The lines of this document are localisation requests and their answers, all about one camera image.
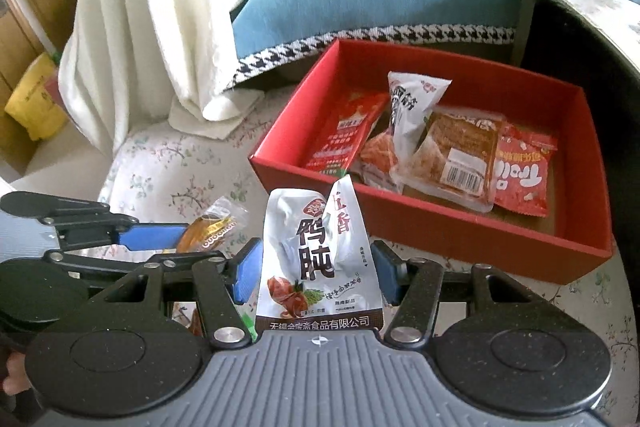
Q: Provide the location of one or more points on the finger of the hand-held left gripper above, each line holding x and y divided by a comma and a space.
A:
150, 238
100, 261

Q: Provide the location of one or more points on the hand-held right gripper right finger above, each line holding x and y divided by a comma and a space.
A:
385, 269

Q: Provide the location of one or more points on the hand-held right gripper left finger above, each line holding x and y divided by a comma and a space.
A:
247, 269

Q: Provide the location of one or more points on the clear orange-brown snack packet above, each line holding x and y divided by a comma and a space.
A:
210, 224

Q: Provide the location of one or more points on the silver snack packet black print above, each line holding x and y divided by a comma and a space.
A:
310, 257

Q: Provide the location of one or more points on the red cardboard box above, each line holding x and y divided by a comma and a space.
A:
450, 247

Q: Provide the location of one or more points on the clear packet orange spicy strips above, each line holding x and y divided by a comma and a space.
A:
380, 152

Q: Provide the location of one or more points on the brown dried tofu packet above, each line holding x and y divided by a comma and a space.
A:
450, 147

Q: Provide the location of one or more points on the long red snack packet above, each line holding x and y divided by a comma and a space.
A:
345, 132

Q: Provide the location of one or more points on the white snack packet red logo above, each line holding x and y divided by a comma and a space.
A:
415, 107

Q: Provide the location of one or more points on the red packet white print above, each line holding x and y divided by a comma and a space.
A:
520, 172

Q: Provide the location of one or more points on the person's left hand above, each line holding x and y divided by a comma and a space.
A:
17, 374

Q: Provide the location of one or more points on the floral cloth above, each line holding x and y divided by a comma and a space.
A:
165, 177

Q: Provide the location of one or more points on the yellow bag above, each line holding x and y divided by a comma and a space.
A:
32, 102

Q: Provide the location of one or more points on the white blanket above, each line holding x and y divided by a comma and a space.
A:
150, 7

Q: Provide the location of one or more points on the dark marble-top coffee table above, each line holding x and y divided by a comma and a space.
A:
575, 42

